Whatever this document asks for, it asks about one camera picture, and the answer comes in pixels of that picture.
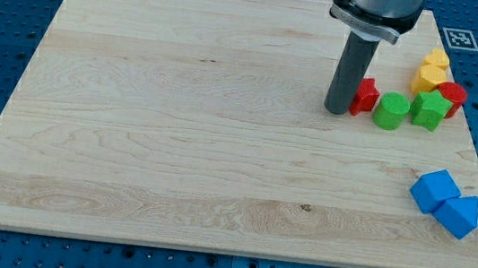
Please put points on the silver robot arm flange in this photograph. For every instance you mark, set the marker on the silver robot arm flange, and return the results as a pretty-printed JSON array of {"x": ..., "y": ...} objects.
[{"x": 377, "y": 20}]

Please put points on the green cylinder block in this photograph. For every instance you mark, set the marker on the green cylinder block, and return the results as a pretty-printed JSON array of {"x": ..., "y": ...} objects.
[{"x": 391, "y": 111}]

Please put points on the white fiducial marker tag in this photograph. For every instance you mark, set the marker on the white fiducial marker tag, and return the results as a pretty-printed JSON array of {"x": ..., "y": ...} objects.
[{"x": 460, "y": 39}]

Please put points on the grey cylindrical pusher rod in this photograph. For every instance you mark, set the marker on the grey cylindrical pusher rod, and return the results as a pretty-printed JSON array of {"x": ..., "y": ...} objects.
[{"x": 355, "y": 59}]

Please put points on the red cylinder block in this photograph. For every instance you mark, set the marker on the red cylinder block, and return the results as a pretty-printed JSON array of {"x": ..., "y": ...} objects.
[{"x": 455, "y": 93}]

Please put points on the blue cube block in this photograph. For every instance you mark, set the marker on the blue cube block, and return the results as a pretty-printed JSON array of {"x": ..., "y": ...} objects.
[{"x": 432, "y": 189}]

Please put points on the yellow hexagon block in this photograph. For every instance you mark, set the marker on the yellow hexagon block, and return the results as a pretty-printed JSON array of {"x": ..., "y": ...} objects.
[{"x": 427, "y": 78}]

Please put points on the red star block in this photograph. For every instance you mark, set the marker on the red star block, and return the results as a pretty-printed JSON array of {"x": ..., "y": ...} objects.
[{"x": 365, "y": 98}]

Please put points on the blue triangle block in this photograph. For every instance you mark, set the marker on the blue triangle block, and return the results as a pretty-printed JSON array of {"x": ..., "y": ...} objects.
[{"x": 458, "y": 215}]

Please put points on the green star block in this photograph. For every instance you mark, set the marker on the green star block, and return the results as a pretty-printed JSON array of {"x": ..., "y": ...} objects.
[{"x": 429, "y": 109}]

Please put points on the yellow heart block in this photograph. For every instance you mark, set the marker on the yellow heart block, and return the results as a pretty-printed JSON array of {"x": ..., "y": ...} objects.
[{"x": 437, "y": 57}]

